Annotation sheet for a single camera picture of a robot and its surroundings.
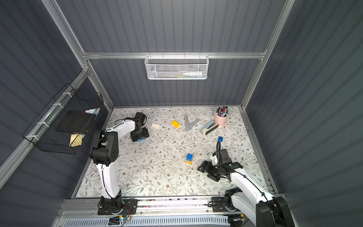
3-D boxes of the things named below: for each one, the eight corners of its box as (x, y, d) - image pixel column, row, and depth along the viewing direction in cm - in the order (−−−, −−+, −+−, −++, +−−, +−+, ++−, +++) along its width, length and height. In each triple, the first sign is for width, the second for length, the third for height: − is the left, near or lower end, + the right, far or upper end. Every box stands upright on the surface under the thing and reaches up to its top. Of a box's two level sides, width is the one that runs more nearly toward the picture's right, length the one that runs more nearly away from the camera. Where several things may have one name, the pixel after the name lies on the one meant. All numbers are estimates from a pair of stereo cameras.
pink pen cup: (215, 126, 109) (218, 115, 99) (213, 117, 115) (216, 106, 105) (225, 126, 109) (230, 115, 99) (223, 117, 115) (227, 106, 105)
